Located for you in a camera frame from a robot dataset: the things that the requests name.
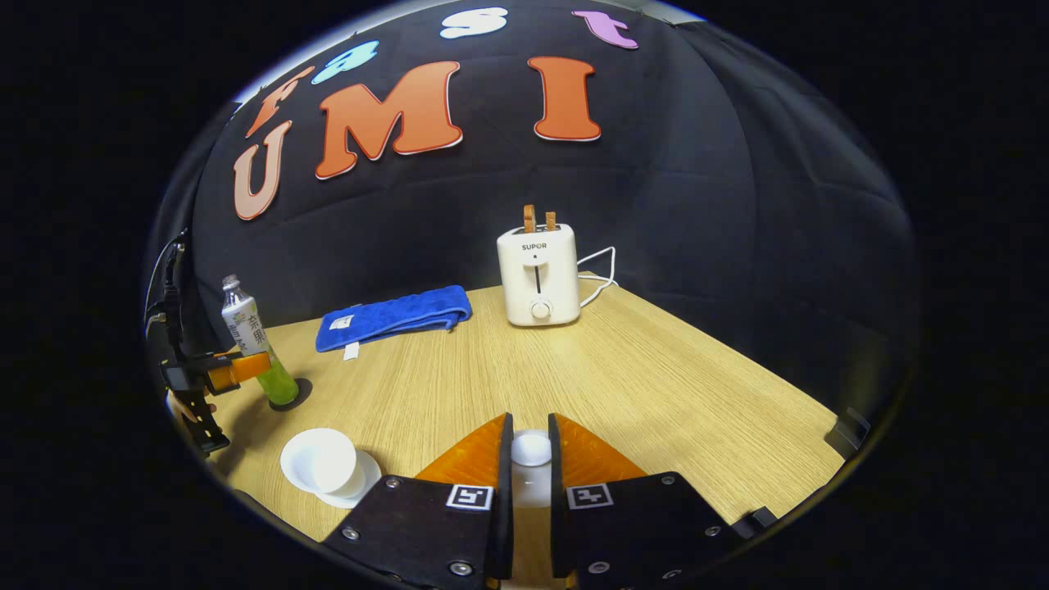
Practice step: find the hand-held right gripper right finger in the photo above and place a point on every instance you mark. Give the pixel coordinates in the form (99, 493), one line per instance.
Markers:
(559, 500)

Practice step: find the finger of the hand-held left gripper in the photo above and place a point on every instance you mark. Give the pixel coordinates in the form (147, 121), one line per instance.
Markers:
(242, 370)

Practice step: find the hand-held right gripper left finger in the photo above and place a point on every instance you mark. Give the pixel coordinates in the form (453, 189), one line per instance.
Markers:
(501, 500)

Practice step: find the clear green water bottle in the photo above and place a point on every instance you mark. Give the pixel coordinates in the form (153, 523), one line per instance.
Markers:
(246, 328)

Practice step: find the dark round coaster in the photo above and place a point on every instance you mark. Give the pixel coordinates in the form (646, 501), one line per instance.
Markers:
(304, 393)

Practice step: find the white teacup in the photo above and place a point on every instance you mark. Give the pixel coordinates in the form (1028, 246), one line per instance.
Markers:
(320, 459)

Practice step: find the white saucer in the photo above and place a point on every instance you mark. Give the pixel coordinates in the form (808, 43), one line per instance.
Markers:
(369, 479)

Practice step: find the blue folded towel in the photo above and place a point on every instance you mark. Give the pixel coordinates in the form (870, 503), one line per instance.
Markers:
(393, 315)

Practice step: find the cream white toaster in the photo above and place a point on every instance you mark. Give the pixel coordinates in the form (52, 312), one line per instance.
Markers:
(538, 283)

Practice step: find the black table edge bracket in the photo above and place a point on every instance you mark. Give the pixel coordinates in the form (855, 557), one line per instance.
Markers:
(756, 520)
(848, 432)

